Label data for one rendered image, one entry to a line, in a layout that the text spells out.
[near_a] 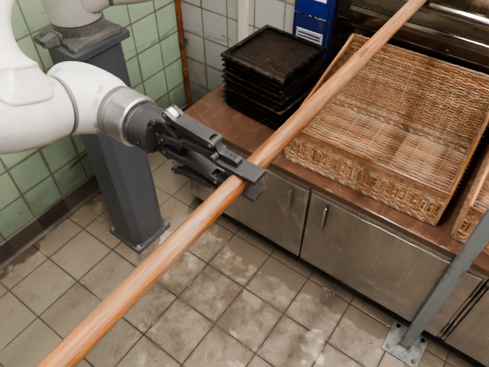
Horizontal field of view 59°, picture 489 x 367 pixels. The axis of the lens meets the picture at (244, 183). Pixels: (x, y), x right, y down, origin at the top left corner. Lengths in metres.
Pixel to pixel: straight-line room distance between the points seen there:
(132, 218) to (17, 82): 1.26
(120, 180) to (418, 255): 1.09
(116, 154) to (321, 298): 1.01
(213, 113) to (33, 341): 1.14
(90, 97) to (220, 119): 1.01
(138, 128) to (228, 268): 1.31
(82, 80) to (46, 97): 0.08
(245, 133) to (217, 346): 0.83
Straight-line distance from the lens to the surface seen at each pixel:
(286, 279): 1.92
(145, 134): 0.70
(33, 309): 2.04
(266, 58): 1.64
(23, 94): 0.69
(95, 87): 0.76
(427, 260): 1.50
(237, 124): 1.68
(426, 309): 1.60
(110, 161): 1.64
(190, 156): 0.69
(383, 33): 0.99
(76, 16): 1.36
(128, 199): 1.79
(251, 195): 0.63
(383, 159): 1.60
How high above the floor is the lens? 1.66
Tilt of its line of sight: 48 degrees down
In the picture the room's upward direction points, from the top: straight up
